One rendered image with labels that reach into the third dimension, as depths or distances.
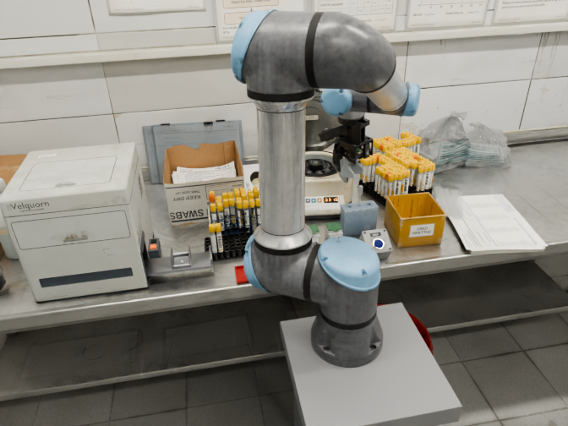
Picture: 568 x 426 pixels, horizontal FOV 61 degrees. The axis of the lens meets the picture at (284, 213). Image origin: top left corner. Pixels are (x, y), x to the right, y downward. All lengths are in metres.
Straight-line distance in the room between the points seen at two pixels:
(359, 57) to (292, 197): 0.27
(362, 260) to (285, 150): 0.25
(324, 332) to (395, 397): 0.18
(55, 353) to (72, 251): 0.93
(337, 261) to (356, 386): 0.25
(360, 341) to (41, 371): 1.39
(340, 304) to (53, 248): 0.70
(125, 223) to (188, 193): 0.34
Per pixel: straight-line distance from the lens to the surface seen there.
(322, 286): 0.91
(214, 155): 1.73
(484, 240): 1.48
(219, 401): 2.14
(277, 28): 0.78
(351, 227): 1.41
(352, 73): 0.77
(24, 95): 1.80
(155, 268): 1.30
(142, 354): 2.00
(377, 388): 0.99
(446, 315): 2.14
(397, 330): 1.10
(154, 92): 1.73
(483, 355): 2.41
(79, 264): 1.28
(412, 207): 1.51
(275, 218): 0.89
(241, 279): 1.28
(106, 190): 1.16
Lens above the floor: 1.68
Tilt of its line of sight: 31 degrees down
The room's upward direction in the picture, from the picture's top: 2 degrees counter-clockwise
